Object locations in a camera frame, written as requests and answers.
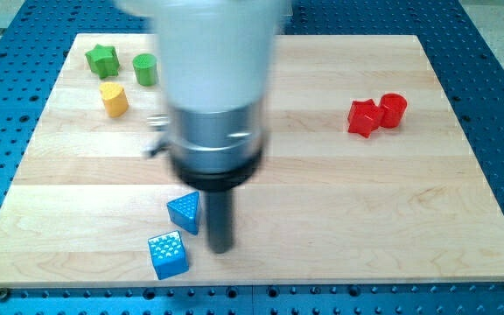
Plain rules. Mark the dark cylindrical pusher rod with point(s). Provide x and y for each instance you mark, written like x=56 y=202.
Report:
x=219 y=221

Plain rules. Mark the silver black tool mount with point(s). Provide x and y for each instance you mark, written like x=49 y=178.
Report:
x=213 y=151

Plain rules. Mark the blue triangle block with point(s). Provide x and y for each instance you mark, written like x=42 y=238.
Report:
x=185 y=212

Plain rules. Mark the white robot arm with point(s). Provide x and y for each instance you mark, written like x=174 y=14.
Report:
x=215 y=58

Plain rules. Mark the yellow heart block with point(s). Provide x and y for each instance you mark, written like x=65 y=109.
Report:
x=114 y=99

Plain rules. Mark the blue cube block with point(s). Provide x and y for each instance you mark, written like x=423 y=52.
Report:
x=168 y=255

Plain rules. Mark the green cylinder block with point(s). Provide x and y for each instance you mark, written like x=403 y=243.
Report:
x=145 y=68

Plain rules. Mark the green star block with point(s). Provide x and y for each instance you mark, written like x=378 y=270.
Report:
x=103 y=61

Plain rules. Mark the wooden board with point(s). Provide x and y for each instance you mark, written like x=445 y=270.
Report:
x=408 y=204

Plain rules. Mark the red star block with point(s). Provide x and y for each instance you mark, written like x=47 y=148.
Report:
x=364 y=117

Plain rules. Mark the red cylinder block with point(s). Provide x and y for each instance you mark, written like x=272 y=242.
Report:
x=393 y=107

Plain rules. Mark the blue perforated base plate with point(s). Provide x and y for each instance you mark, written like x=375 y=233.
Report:
x=36 y=43

